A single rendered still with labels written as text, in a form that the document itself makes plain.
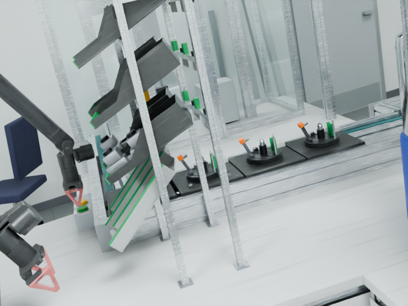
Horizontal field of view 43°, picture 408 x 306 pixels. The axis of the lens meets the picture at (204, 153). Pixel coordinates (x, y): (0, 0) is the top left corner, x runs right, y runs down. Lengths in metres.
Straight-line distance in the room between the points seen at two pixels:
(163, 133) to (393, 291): 0.69
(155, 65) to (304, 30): 4.41
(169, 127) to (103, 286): 0.55
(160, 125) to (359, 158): 0.90
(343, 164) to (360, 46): 4.19
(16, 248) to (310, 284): 0.75
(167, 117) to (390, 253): 0.71
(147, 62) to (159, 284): 0.64
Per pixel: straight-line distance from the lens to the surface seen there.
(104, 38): 1.35
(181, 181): 1.97
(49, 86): 4.88
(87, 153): 1.91
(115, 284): 1.63
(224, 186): 1.43
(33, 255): 1.40
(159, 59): 1.34
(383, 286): 1.40
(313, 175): 1.95
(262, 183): 1.88
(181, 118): 1.37
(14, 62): 4.85
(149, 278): 1.60
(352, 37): 6.04
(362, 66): 6.15
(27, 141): 4.34
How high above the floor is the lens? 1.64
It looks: 17 degrees down
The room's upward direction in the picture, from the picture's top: 12 degrees counter-clockwise
